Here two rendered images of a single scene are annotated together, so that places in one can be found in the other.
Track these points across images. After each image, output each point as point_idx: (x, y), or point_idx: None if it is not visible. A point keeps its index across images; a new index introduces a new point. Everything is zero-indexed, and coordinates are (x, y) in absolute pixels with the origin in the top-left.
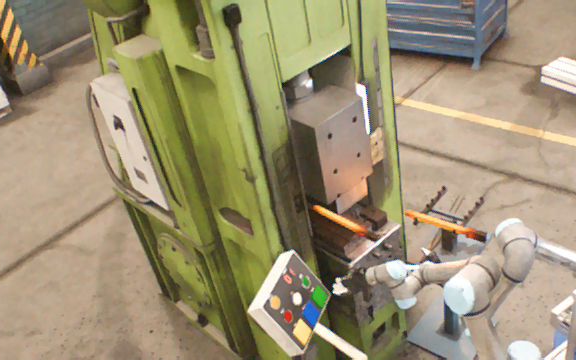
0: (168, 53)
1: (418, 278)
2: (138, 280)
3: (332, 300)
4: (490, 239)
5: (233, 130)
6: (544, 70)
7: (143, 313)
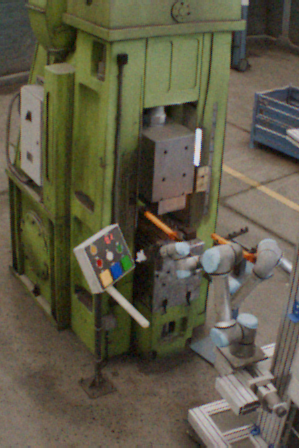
0: (77, 75)
1: (196, 260)
2: None
3: (138, 290)
4: (270, 277)
5: (101, 128)
6: (287, 131)
7: None
